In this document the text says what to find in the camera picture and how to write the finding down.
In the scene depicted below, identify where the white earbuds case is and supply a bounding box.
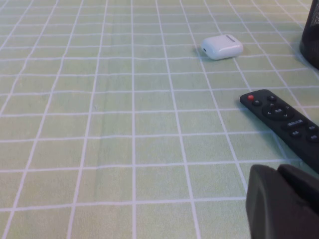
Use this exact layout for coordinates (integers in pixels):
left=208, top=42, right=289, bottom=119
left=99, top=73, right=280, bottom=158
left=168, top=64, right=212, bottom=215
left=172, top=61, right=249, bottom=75
left=200, top=34, right=244, bottom=60

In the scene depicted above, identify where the green checkered tablecloth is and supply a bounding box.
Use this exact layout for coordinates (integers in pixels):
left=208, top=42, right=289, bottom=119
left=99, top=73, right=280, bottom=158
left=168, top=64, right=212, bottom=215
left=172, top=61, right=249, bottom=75
left=0, top=0, right=319, bottom=239

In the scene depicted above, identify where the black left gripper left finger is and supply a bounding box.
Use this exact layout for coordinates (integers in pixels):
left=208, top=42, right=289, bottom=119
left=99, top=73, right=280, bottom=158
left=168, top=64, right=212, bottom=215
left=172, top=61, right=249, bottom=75
left=246, top=164, right=319, bottom=239

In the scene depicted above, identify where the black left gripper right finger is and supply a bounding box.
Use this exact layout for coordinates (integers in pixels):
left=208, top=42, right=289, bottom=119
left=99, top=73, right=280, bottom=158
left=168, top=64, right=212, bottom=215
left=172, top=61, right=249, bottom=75
left=278, top=163, right=319, bottom=212

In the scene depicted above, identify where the black mesh wastebasket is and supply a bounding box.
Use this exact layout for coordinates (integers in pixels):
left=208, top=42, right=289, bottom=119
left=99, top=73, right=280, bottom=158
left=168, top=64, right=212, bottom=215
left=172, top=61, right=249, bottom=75
left=300, top=0, right=319, bottom=70

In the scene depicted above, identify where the black remote control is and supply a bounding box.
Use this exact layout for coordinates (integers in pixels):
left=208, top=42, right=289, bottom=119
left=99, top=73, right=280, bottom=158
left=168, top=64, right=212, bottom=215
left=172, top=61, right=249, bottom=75
left=239, top=89, right=319, bottom=175

